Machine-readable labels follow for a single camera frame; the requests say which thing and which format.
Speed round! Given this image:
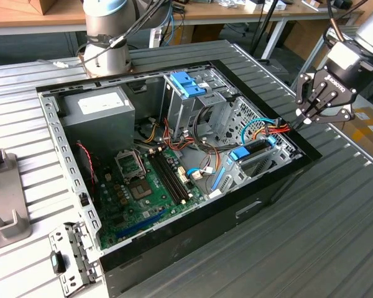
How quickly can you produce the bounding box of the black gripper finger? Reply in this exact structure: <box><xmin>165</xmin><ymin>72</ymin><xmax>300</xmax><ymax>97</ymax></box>
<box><xmin>303</xmin><ymin>91</ymin><xmax>357</xmax><ymax>125</ymax></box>
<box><xmin>294</xmin><ymin>72</ymin><xmax>328</xmax><ymax>125</ymax></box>

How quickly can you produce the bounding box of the orange red power wire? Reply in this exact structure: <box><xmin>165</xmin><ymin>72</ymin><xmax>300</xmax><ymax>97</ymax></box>
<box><xmin>254</xmin><ymin>119</ymin><xmax>299</xmax><ymax>137</ymax></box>

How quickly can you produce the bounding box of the hard disk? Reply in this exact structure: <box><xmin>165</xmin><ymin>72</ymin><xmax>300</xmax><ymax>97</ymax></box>
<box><xmin>211</xmin><ymin>135</ymin><xmax>277</xmax><ymax>191</ymax></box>

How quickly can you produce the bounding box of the metal disk bay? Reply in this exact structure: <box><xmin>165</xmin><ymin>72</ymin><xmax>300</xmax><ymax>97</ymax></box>
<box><xmin>210</xmin><ymin>133</ymin><xmax>299</xmax><ymax>195</ymax></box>

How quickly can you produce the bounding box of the cardboard box with labels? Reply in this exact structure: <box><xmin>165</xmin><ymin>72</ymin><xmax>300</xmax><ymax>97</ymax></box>
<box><xmin>341</xmin><ymin>107</ymin><xmax>373</xmax><ymax>159</ymax></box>

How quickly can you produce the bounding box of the large brown box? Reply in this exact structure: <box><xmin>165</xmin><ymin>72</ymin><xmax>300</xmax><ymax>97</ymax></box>
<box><xmin>282</xmin><ymin>20</ymin><xmax>327</xmax><ymax>63</ymax></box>

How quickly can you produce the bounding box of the black tripod stand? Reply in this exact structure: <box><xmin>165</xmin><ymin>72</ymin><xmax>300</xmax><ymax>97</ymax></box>
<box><xmin>250</xmin><ymin>0</ymin><xmax>280</xmax><ymax>58</ymax></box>

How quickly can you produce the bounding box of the long wooden desk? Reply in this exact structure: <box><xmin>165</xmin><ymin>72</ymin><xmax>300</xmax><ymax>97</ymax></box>
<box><xmin>0</xmin><ymin>0</ymin><xmax>364</xmax><ymax>60</ymax></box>

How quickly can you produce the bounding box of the blue plastic drive latch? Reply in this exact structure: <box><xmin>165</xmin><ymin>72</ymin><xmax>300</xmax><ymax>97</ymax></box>
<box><xmin>170</xmin><ymin>72</ymin><xmax>205</xmax><ymax>97</ymax></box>

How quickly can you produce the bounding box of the grey metal drive cage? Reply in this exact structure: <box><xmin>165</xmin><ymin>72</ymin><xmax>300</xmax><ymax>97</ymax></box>
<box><xmin>160</xmin><ymin>70</ymin><xmax>237</xmax><ymax>143</ymax></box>

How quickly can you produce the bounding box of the black RAM slot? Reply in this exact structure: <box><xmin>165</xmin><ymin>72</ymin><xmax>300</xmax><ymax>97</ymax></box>
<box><xmin>157</xmin><ymin>150</ymin><xmax>192</xmax><ymax>199</ymax></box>
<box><xmin>149</xmin><ymin>151</ymin><xmax>186</xmax><ymax>204</ymax></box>

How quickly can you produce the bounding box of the open black PC case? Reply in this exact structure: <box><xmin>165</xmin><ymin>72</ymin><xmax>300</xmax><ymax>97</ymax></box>
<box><xmin>35</xmin><ymin>57</ymin><xmax>323</xmax><ymax>296</ymax></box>

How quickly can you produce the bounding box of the metal socket cover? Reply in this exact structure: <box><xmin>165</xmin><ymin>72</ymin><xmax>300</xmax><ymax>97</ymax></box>
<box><xmin>114</xmin><ymin>150</ymin><xmax>145</xmax><ymax>181</ymax></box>

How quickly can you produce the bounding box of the green motherboard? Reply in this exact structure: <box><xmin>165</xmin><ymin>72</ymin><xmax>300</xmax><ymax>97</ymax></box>
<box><xmin>96</xmin><ymin>145</ymin><xmax>206</xmax><ymax>249</ymax></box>

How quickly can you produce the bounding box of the blue expansion slot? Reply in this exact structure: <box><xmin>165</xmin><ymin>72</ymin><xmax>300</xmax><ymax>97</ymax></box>
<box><xmin>114</xmin><ymin>209</ymin><xmax>167</xmax><ymax>240</ymax></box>

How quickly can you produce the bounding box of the grey Dell power supply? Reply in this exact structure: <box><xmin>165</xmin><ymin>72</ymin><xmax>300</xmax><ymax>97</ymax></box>
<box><xmin>58</xmin><ymin>86</ymin><xmax>136</xmax><ymax>153</ymax></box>

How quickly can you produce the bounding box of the black case fan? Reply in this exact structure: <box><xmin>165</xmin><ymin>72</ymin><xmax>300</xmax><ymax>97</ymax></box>
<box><xmin>76</xmin><ymin>141</ymin><xmax>99</xmax><ymax>193</ymax></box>

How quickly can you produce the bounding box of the wooden crate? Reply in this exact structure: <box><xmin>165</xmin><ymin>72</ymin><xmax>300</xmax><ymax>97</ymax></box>
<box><xmin>37</xmin><ymin>0</ymin><xmax>85</xmax><ymax>16</ymax></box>

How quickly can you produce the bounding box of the grey parts rack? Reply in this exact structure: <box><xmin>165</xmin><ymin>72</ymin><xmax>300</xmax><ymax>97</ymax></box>
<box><xmin>0</xmin><ymin>148</ymin><xmax>32</xmax><ymax>254</ymax></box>

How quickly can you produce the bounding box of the blue data wire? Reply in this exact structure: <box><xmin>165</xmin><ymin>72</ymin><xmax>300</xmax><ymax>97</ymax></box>
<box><xmin>241</xmin><ymin>117</ymin><xmax>274</xmax><ymax>145</ymax></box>

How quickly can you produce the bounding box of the blue wire with white plug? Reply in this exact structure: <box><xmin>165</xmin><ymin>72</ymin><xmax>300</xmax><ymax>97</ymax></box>
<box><xmin>186</xmin><ymin>167</ymin><xmax>214</xmax><ymax>181</ymax></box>

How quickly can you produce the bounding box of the coloured wire bundle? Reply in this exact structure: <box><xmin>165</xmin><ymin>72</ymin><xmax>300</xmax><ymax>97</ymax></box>
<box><xmin>133</xmin><ymin>116</ymin><xmax>221</xmax><ymax>171</ymax></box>

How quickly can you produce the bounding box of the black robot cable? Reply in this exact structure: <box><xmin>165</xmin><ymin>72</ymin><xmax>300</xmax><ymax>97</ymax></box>
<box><xmin>76</xmin><ymin>0</ymin><xmax>165</xmax><ymax>68</ymax></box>

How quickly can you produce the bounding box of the hinged metal slot bracket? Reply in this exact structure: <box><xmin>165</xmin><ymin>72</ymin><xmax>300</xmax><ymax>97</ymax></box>
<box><xmin>48</xmin><ymin>222</ymin><xmax>105</xmax><ymax>296</ymax></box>

